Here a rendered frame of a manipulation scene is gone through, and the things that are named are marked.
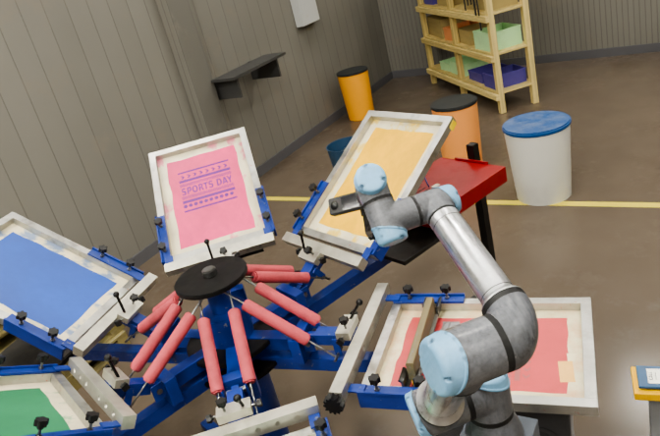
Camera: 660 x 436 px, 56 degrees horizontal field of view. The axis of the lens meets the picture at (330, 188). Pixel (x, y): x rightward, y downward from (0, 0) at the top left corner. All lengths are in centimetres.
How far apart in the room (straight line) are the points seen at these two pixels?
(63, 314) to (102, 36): 355
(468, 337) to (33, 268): 252
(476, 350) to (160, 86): 564
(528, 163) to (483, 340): 421
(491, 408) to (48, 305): 215
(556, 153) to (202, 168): 294
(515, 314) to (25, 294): 245
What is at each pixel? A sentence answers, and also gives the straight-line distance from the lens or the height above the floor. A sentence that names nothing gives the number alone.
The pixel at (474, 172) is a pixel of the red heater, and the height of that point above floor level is 111.
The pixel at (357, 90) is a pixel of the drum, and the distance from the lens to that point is 867.
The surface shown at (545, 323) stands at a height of 96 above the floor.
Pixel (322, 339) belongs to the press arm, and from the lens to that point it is 257.
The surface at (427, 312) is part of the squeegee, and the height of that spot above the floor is 106.
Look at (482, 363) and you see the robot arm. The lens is 121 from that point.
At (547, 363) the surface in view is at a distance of 238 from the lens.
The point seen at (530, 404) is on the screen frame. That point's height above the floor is 99.
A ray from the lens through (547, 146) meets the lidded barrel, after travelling 529.
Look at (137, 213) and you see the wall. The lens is 630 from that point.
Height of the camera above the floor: 249
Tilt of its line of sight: 22 degrees down
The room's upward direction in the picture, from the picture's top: 14 degrees counter-clockwise
